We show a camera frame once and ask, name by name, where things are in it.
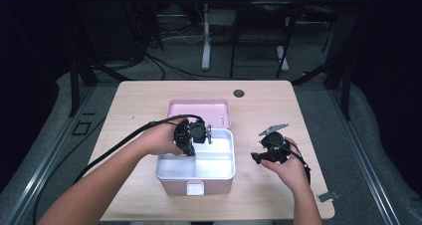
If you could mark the metal floor rail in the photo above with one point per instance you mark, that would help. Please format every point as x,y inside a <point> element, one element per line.
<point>49,162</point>
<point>361,158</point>

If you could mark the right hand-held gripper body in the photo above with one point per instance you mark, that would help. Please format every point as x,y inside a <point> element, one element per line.
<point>275,148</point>

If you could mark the black chair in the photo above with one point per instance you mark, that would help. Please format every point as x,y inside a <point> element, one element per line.
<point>265,11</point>

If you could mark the white plastic tray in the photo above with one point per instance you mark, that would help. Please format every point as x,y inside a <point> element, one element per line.
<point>212,167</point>

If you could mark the round table grommet hole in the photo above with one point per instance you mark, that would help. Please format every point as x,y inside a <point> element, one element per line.
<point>239,93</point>

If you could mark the white desk leg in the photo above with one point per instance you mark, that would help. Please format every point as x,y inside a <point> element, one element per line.
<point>282,57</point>
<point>206,45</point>

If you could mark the person's left hand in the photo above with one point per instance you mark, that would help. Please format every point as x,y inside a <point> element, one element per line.
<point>159,140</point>

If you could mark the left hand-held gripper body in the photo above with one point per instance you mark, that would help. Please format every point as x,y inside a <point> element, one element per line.
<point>195,132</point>

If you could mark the grey table edge bracket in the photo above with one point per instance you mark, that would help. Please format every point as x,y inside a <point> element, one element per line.
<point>327,196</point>

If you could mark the pink storage box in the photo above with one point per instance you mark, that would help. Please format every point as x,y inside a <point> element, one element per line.
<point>199,110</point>

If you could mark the person's right hand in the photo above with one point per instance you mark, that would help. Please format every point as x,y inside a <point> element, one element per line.
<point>293,175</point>

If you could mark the black metal stand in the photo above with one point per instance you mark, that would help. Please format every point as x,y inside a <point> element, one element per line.
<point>74,92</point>
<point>346,99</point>

